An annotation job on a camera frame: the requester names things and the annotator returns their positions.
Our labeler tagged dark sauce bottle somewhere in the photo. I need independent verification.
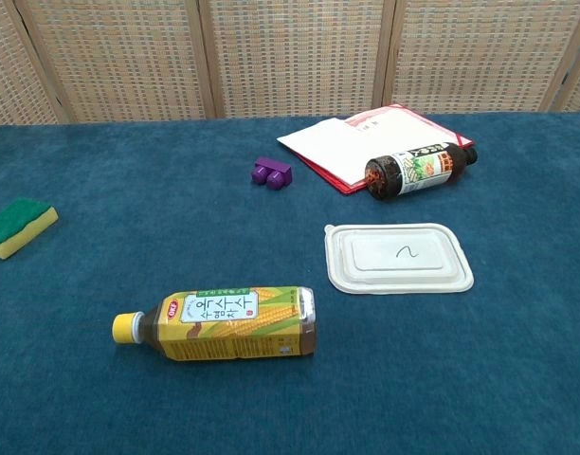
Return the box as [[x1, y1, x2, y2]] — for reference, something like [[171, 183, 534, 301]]
[[364, 141, 480, 202]]

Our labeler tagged red document folder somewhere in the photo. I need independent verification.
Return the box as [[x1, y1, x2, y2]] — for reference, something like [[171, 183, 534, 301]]
[[297, 102, 476, 196]]

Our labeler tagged yellow corn tea bottle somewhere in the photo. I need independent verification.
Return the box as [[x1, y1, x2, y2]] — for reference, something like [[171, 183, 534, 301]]
[[111, 285, 318, 363]]

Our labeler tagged white food container lid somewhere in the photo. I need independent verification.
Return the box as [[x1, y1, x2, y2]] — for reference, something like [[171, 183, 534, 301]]
[[323, 222, 475, 296]]

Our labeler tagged white paper sheet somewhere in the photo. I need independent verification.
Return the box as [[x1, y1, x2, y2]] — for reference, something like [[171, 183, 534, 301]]
[[276, 118, 455, 187]]

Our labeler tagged green and yellow sponge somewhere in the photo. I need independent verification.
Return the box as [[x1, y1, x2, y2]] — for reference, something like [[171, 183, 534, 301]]
[[0, 196, 60, 261]]

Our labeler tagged blue table cloth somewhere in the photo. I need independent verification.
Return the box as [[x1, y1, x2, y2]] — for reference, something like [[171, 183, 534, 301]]
[[0, 111, 580, 455]]

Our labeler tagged purple toy building block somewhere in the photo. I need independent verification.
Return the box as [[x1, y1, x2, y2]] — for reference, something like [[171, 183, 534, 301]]
[[249, 156, 293, 191]]

